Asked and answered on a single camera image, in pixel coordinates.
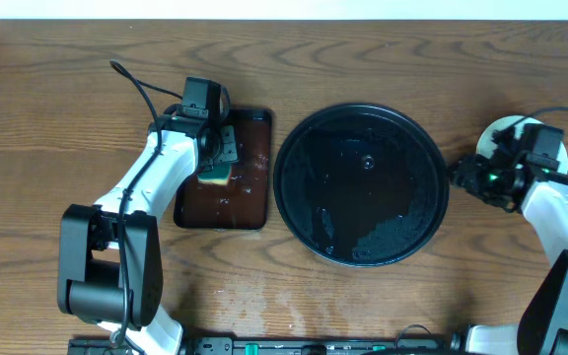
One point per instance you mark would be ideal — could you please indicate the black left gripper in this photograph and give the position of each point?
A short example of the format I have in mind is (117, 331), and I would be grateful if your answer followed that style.
(223, 146)

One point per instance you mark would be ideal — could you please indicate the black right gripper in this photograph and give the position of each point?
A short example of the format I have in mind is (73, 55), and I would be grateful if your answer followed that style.
(468, 177)

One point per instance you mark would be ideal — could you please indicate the light green plate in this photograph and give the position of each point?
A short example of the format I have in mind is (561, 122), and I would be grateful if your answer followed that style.
(486, 146)

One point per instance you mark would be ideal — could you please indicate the green yellow sponge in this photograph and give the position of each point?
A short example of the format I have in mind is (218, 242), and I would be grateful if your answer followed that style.
(218, 175)

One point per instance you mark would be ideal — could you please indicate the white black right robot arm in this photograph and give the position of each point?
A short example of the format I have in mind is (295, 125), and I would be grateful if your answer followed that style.
(536, 186)

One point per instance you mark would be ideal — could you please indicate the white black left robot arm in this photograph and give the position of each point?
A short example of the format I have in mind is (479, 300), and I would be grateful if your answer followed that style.
(110, 269)

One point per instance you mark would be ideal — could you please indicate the black rectangular tray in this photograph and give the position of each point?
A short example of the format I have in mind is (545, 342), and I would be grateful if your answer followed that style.
(242, 203)

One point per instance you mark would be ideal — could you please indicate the black round tray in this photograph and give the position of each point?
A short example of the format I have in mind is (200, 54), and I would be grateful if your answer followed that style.
(361, 185)

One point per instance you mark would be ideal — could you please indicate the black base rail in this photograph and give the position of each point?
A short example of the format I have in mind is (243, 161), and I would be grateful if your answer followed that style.
(231, 346)

